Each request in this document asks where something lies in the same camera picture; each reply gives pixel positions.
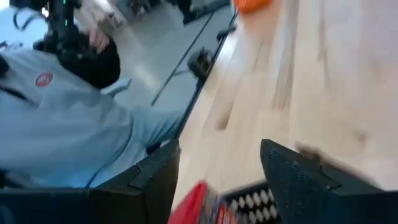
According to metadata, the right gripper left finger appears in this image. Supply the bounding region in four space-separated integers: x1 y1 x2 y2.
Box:
0 139 182 224

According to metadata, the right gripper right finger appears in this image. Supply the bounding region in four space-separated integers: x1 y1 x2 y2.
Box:
260 138 398 224

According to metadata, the red patterned paprika tin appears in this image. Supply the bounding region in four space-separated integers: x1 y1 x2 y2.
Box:
167 180 233 224

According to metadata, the black plastic basket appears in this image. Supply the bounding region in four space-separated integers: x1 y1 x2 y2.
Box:
217 181 282 224

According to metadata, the person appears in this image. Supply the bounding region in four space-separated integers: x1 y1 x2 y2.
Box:
0 6 187 189

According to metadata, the person's hand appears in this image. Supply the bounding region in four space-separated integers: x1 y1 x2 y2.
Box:
88 27 110 54

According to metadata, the orange plastic basket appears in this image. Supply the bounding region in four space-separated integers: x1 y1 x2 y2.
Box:
233 0 274 14

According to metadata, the black aluminium table frame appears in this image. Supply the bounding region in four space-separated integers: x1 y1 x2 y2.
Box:
146 12 239 155

